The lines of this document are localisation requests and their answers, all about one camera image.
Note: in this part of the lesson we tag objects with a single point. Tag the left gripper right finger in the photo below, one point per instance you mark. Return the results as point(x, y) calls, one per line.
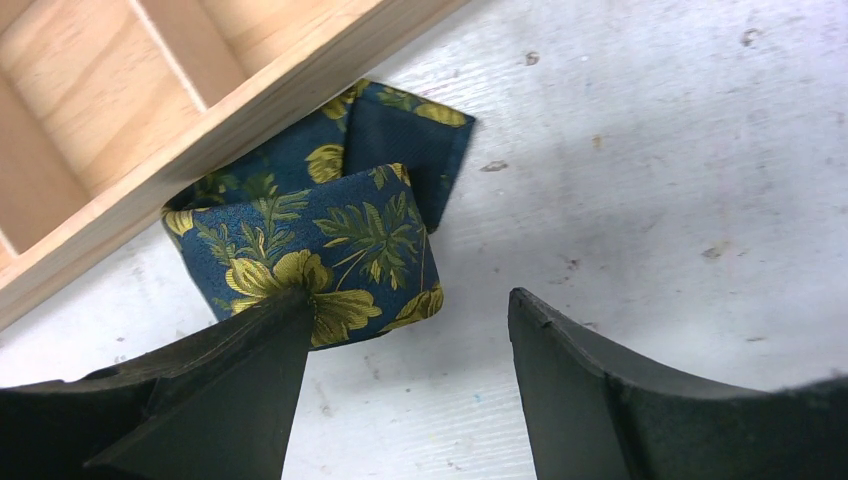
point(595, 409)

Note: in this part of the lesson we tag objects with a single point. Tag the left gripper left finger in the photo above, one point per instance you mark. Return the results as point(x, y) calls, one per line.
point(217, 404)

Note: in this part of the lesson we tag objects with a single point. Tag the blue yellow floral tie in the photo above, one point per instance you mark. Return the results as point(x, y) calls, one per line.
point(341, 203)

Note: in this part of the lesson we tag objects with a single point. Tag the wooden compartment tray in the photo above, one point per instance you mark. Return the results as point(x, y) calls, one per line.
point(109, 108)

